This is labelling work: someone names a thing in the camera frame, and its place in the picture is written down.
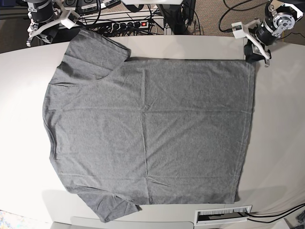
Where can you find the white power strip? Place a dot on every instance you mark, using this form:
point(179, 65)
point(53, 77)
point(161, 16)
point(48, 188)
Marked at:
point(130, 26)

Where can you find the grey T-shirt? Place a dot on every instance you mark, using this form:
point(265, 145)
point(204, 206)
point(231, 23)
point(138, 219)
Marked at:
point(127, 132)

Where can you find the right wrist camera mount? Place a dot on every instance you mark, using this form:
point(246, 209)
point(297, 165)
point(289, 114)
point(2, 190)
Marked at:
point(64, 17)

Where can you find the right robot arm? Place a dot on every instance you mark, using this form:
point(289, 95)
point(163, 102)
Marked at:
point(37, 3)

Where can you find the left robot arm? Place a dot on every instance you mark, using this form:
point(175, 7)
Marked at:
point(280, 15)

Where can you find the white overhead camera mount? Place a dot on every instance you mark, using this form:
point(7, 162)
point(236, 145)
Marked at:
point(145, 2)

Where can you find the table cable grommet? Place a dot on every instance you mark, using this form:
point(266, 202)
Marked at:
point(221, 215)

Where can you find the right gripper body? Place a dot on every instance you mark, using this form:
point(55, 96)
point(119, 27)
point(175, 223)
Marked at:
point(40, 16)

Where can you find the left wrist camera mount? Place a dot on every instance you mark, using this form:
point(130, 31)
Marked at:
point(241, 30)

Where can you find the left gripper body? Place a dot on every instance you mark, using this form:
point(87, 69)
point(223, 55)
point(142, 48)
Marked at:
point(257, 49)

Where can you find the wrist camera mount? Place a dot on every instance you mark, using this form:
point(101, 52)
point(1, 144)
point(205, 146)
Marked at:
point(64, 17)
point(241, 30)

